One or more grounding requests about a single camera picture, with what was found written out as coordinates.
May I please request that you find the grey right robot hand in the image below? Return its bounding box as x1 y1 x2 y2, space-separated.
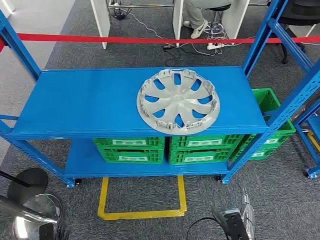
239 185 256 240

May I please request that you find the silver plastic wheel hubcap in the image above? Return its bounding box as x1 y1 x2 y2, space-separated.
136 68 220 136

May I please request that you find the blue metal shelf rack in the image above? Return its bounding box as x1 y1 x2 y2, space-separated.
0 0 320 190
292 99 320 180

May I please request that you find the white power strip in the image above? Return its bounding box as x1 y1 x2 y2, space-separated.
207 42 226 51

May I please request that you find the black chrome stool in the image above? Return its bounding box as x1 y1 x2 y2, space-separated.
203 3 232 37

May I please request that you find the black office chair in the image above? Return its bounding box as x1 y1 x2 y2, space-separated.
267 0 320 64

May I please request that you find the person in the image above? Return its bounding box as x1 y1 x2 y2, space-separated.
183 0 232 40

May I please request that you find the white office desk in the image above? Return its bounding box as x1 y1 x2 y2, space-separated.
90 0 251 50

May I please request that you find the black stanchion base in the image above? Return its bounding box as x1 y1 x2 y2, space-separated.
0 167 49 206

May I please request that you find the red barrier tape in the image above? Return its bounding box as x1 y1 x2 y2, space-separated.
0 32 320 54

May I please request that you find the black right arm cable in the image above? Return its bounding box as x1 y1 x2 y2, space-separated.
186 216 231 240

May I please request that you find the black adapter cable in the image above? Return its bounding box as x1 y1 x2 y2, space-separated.
162 44 191 67

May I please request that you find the white floor cable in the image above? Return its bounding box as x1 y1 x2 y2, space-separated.
126 9 256 57

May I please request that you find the black cable bundle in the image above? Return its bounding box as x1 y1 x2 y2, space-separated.
109 6 132 20

